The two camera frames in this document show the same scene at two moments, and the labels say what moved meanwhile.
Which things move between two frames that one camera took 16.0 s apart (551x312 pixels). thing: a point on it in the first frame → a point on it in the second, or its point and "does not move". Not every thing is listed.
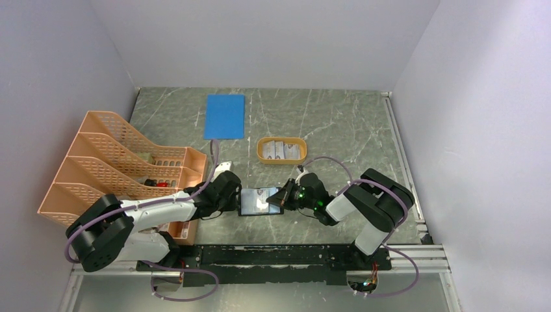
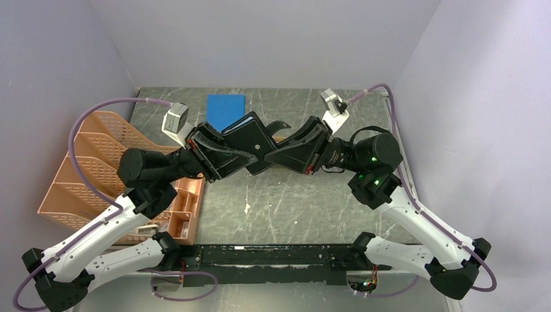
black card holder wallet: (252, 201) → (249, 134)
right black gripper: (282, 197) → (299, 151)
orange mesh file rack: (108, 159) does not move
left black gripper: (232, 205) → (223, 159)
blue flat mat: (225, 117) does not move
